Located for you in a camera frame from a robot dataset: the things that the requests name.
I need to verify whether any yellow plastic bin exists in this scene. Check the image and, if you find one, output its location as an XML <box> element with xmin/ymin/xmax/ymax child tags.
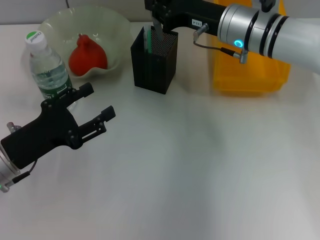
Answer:
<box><xmin>211</xmin><ymin>0</ymin><xmax>292</xmax><ymax>97</ymax></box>

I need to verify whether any gripper connector cable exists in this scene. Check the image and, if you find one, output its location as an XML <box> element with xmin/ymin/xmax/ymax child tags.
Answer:
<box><xmin>0</xmin><ymin>121</ymin><xmax>39</xmax><ymax>194</ymax></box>
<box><xmin>192</xmin><ymin>22</ymin><xmax>250</xmax><ymax>65</ymax></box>

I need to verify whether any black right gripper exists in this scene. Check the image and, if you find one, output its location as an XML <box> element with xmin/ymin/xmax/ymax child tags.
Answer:
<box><xmin>144</xmin><ymin>0</ymin><xmax>227</xmax><ymax>36</ymax></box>

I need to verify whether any pale green glass fruit plate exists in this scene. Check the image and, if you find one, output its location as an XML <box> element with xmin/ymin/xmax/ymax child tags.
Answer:
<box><xmin>38</xmin><ymin>6</ymin><xmax>133</xmax><ymax>81</ymax></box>

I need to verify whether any green utility knife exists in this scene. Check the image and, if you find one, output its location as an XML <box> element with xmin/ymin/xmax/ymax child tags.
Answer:
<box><xmin>142</xmin><ymin>24</ymin><xmax>153</xmax><ymax>55</ymax></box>

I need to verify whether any grey pen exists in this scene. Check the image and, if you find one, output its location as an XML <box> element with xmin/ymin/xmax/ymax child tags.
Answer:
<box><xmin>152</xmin><ymin>17</ymin><xmax>165</xmax><ymax>42</ymax></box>

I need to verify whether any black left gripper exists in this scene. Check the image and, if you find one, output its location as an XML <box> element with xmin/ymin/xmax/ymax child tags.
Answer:
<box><xmin>0</xmin><ymin>82</ymin><xmax>117</xmax><ymax>170</ymax></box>

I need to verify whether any clear green-label water bottle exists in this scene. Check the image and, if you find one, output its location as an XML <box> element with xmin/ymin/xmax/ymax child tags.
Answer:
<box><xmin>24</xmin><ymin>30</ymin><xmax>78</xmax><ymax>111</ymax></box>

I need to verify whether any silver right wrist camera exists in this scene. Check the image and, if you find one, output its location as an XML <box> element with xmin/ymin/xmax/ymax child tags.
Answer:
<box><xmin>257</xmin><ymin>0</ymin><xmax>279</xmax><ymax>13</ymax></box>

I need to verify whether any right gripper connector cable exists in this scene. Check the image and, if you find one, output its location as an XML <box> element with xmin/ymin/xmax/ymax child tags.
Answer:
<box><xmin>192</xmin><ymin>22</ymin><xmax>250</xmax><ymax>65</ymax></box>

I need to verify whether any black mesh pen holder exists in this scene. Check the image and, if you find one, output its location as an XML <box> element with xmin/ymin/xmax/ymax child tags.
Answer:
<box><xmin>130</xmin><ymin>24</ymin><xmax>179</xmax><ymax>95</ymax></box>

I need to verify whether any left gripper connector cable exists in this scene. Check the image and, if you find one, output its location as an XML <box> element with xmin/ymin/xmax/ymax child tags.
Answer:
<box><xmin>0</xmin><ymin>121</ymin><xmax>39</xmax><ymax>194</ymax></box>

